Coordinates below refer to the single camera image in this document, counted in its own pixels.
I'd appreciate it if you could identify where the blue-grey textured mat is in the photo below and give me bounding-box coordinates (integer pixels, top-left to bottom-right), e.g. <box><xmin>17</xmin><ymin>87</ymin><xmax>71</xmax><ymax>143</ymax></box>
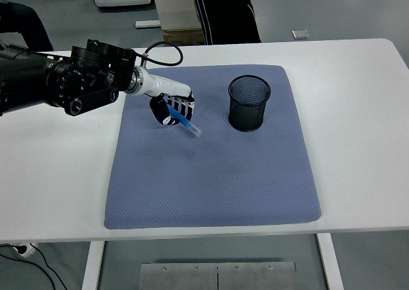
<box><xmin>104</xmin><ymin>65</ymin><xmax>323</xmax><ymax>230</ymax></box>

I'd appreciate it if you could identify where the person in white-striped dark trousers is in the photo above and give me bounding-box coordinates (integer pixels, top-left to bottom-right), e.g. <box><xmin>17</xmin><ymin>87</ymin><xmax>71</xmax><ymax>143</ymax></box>
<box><xmin>189</xmin><ymin>0</ymin><xmax>262</xmax><ymax>45</ymax></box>

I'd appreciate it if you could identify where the brown cardboard box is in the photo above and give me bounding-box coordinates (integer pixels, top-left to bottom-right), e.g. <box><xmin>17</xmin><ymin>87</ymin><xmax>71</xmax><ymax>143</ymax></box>
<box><xmin>162</xmin><ymin>27</ymin><xmax>205</xmax><ymax>45</ymax></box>

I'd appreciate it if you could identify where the white cabinet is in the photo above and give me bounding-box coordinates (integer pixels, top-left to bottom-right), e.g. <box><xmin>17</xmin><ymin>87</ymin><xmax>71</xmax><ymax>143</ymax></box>
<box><xmin>153</xmin><ymin>0</ymin><xmax>202</xmax><ymax>31</ymax></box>

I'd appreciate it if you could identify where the blue marker with clear cap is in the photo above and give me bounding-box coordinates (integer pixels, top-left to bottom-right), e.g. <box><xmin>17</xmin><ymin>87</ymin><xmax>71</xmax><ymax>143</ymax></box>
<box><xmin>166</xmin><ymin>103</ymin><xmax>203</xmax><ymax>139</ymax></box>

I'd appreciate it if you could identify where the black mesh pen holder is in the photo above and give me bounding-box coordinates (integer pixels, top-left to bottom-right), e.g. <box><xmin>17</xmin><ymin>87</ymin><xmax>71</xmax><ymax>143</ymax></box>
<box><xmin>228</xmin><ymin>75</ymin><xmax>272</xmax><ymax>133</ymax></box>

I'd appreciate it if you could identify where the black floor cable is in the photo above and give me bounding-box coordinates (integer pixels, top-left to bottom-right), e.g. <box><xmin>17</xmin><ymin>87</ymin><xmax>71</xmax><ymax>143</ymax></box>
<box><xmin>0</xmin><ymin>243</ymin><xmax>66</xmax><ymax>290</ymax></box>

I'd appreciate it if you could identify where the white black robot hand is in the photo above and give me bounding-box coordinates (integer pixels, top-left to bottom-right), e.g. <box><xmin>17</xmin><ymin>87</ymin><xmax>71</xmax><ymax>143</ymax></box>
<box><xmin>139</xmin><ymin>70</ymin><xmax>196</xmax><ymax>127</ymax></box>

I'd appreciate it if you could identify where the white table leg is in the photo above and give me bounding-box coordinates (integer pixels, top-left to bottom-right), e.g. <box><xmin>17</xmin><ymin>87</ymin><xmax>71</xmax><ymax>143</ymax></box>
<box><xmin>316</xmin><ymin>233</ymin><xmax>344</xmax><ymax>290</ymax></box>
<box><xmin>81</xmin><ymin>240</ymin><xmax>105</xmax><ymax>290</ymax></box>

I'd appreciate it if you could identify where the white power strip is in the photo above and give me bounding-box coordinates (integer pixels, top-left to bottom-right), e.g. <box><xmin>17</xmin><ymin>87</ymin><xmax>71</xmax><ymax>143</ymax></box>
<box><xmin>14</xmin><ymin>242</ymin><xmax>39</xmax><ymax>257</ymax></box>

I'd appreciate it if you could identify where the grey metal plate with screws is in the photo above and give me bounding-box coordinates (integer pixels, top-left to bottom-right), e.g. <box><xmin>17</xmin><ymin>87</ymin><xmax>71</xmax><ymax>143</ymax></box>
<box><xmin>139</xmin><ymin>261</ymin><xmax>297</xmax><ymax>290</ymax></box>

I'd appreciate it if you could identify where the person in plain dark trousers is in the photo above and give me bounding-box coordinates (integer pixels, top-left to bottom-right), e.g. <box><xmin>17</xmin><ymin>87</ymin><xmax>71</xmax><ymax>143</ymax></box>
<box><xmin>0</xmin><ymin>0</ymin><xmax>54</xmax><ymax>52</ymax></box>

